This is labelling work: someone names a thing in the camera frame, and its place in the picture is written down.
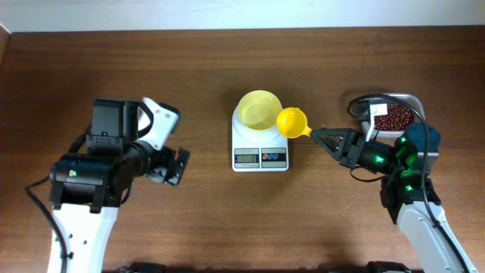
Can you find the clear plastic food container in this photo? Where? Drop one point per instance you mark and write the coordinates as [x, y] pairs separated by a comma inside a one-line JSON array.
[[413, 101]]

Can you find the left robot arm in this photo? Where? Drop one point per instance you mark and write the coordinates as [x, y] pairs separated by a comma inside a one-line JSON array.
[[95, 177]]

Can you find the pale yellow plastic bowl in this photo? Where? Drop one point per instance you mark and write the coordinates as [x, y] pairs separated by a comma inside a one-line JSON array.
[[258, 110]]

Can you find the yellow plastic measuring scoop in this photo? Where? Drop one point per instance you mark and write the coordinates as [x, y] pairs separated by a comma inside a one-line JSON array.
[[292, 123]]

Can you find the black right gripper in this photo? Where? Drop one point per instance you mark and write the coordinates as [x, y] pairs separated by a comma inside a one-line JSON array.
[[348, 158]]

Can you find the red adzuki beans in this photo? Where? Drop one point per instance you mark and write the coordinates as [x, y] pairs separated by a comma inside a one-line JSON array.
[[397, 119]]

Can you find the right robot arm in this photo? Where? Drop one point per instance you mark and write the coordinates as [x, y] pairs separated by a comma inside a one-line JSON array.
[[406, 189]]

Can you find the white digital kitchen scale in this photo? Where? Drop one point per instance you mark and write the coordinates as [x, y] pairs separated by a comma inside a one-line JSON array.
[[256, 151]]

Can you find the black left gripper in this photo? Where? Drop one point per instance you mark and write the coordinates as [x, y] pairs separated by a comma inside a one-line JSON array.
[[160, 171]]

